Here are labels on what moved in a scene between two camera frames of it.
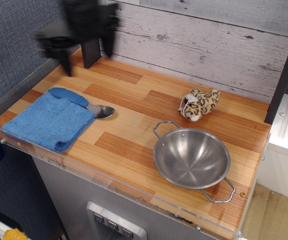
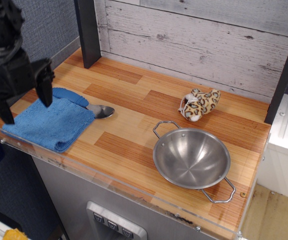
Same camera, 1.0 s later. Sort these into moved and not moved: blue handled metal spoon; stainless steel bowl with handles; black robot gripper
Moved: black robot gripper
Not moved: stainless steel bowl with handles; blue handled metal spoon
